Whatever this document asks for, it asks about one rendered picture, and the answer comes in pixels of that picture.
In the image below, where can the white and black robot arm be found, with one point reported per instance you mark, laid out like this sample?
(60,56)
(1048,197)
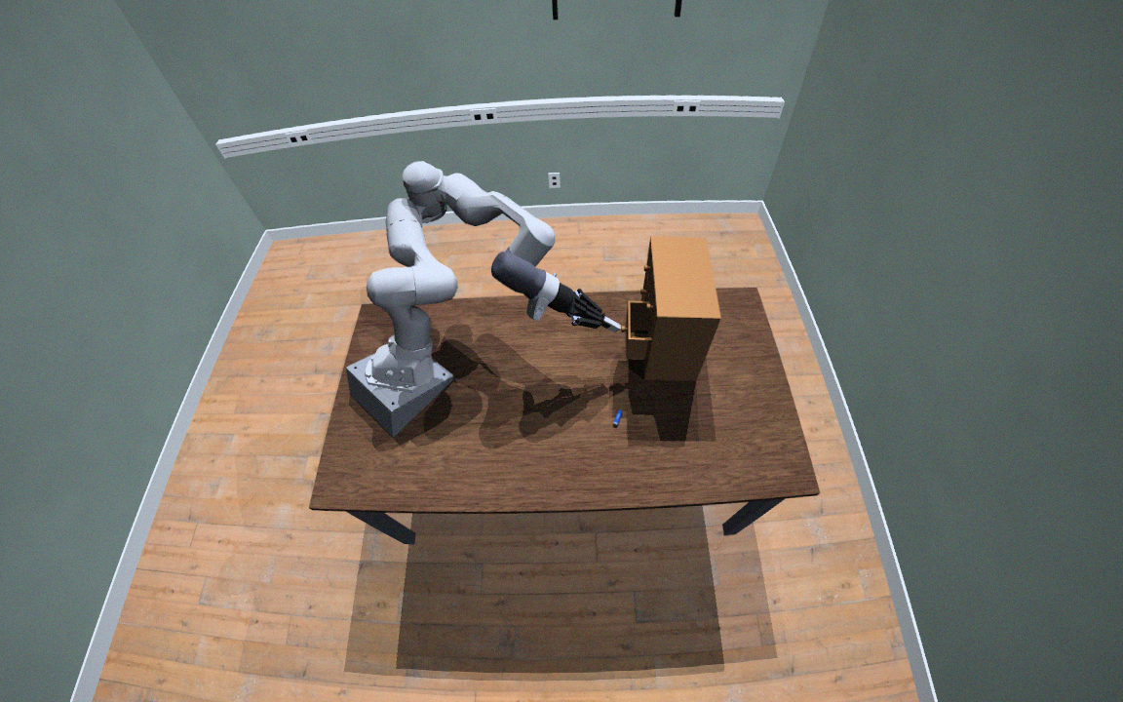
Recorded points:
(407,357)

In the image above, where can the wooden chest of drawers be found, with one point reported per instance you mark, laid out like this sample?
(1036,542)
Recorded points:
(687,308)

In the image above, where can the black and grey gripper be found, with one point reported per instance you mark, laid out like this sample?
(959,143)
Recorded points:
(561,303)

